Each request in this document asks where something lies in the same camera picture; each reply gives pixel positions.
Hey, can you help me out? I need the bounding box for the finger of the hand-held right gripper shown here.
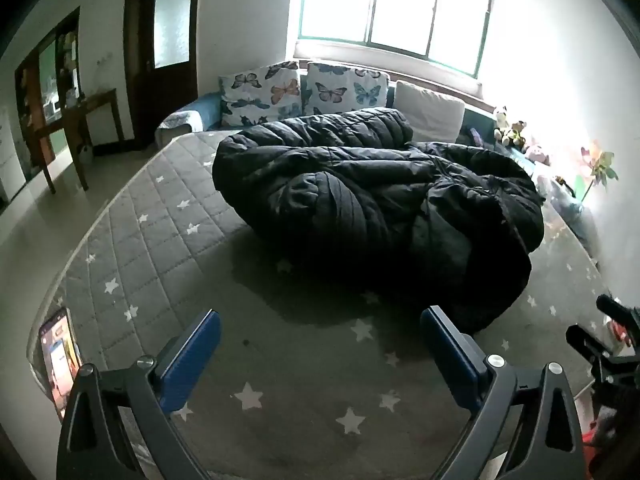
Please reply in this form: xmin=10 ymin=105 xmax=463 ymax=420
xmin=565 ymin=324 xmax=615 ymax=367
xmin=596 ymin=293 xmax=640 ymax=333

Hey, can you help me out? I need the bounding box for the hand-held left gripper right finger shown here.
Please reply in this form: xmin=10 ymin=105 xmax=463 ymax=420
xmin=420 ymin=305 xmax=586 ymax=480

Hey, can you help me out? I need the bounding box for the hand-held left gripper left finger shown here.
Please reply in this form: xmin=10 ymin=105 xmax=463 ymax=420
xmin=56 ymin=309 xmax=222 ymax=480

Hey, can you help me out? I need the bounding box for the black puffer jacket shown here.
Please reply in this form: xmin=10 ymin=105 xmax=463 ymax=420
xmin=212 ymin=107 xmax=546 ymax=335

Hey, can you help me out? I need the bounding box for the person's right forearm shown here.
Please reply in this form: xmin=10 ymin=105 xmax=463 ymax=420
xmin=582 ymin=400 xmax=640 ymax=480

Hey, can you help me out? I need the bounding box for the grey star quilted mattress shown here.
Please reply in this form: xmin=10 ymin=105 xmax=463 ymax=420
xmin=30 ymin=130 xmax=618 ymax=480

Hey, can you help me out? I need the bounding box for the pile of plastic bags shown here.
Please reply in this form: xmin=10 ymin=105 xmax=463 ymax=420
xmin=532 ymin=172 xmax=598 ymax=246

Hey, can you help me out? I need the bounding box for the smartphone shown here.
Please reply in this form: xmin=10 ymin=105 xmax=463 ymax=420
xmin=39 ymin=307 xmax=84 ymax=422

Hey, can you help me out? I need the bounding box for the colourful pinwheel flower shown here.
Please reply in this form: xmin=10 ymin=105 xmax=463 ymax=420
xmin=575 ymin=145 xmax=620 ymax=202

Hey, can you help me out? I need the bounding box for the pink plush toy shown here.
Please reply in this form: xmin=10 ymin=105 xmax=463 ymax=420
xmin=525 ymin=144 xmax=552 ymax=167

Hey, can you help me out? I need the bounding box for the yellow green plush toy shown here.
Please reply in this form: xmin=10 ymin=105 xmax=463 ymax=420
xmin=506 ymin=121 xmax=529 ymax=150

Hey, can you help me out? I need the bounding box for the white pillow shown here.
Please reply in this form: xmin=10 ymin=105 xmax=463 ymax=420
xmin=393 ymin=80 xmax=467 ymax=144

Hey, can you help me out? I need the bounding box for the blue sofa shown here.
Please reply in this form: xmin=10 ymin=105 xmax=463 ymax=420
xmin=155 ymin=80 xmax=506 ymax=150

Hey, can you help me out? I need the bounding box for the wooden side table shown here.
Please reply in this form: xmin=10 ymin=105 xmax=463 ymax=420
xmin=31 ymin=88 xmax=125 ymax=195

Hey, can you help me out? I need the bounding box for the butterfly print pillow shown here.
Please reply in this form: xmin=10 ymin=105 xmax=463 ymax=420
xmin=219 ymin=61 xmax=302 ymax=128
xmin=302 ymin=61 xmax=391 ymax=117

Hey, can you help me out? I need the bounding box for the dark wooden door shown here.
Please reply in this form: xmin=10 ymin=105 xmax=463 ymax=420
xmin=123 ymin=0 xmax=204 ymax=149

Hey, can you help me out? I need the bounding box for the green framed window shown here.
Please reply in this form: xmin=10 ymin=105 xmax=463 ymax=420
xmin=296 ymin=0 xmax=497 ymax=79

